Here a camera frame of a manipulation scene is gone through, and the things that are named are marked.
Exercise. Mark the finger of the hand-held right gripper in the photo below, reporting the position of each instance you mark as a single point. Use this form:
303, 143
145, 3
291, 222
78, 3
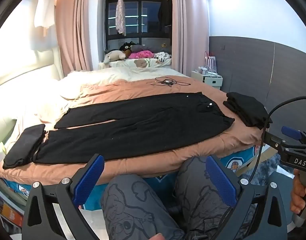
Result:
274, 141
291, 132

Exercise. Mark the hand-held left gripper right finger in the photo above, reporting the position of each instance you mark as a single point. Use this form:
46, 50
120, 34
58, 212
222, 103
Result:
220, 180

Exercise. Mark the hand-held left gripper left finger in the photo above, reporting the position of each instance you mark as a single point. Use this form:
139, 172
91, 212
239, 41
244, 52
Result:
89, 180

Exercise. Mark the black pants with silver buttons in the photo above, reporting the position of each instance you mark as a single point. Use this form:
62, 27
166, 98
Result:
143, 125

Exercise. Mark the person's right hand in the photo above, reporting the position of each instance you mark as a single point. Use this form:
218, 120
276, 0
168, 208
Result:
297, 195

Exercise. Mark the person's left hand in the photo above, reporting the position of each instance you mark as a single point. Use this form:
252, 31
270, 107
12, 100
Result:
156, 237

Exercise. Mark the blue fluffy rug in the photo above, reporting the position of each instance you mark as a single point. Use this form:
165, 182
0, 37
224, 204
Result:
274, 165

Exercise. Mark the person's legs grey pyjamas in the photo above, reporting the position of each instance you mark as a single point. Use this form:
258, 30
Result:
197, 195

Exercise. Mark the person's left leg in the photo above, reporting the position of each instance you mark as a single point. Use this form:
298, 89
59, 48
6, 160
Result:
133, 205

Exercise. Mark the orange box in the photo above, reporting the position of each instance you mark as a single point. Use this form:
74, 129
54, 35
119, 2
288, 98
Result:
13, 215

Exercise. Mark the white nightstand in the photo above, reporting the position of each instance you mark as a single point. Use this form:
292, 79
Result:
212, 81

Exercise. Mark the bed with pink blanket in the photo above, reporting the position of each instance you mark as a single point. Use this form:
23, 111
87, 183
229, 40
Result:
143, 85

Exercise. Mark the cream padded headboard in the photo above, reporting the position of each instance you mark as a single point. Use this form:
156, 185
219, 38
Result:
18, 75

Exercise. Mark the beige plush toy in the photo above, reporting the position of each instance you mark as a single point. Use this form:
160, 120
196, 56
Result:
115, 55

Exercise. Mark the black and white cloth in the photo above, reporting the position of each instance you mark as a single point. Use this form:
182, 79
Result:
164, 57

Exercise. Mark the pink plush toy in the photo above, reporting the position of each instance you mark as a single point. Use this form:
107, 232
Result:
141, 54

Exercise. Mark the black plush toy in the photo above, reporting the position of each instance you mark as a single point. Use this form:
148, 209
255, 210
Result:
125, 47

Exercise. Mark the pink curtain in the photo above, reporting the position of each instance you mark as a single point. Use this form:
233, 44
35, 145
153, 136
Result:
187, 30
73, 30

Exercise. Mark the grey cushion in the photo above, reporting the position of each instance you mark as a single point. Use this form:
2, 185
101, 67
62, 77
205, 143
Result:
148, 48

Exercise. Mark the floral hanging garment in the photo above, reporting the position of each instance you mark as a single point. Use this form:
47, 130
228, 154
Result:
120, 17

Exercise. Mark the dark hanging garment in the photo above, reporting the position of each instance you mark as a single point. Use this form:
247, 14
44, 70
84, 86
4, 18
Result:
165, 12

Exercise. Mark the dark window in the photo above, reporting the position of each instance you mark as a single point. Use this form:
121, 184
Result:
140, 17

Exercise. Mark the white hanging garment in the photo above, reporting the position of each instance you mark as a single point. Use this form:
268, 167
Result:
43, 12

